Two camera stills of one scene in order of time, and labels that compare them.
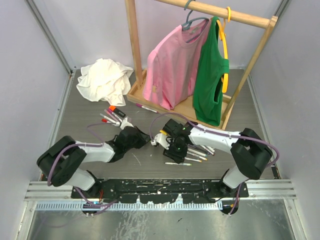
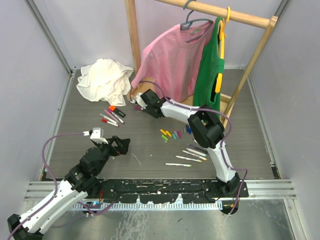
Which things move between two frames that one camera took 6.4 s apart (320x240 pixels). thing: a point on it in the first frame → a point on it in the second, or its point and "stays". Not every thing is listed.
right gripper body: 176,150 → 148,110
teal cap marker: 197,152 stays
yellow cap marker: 197,156 stays
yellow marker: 195,160 stays
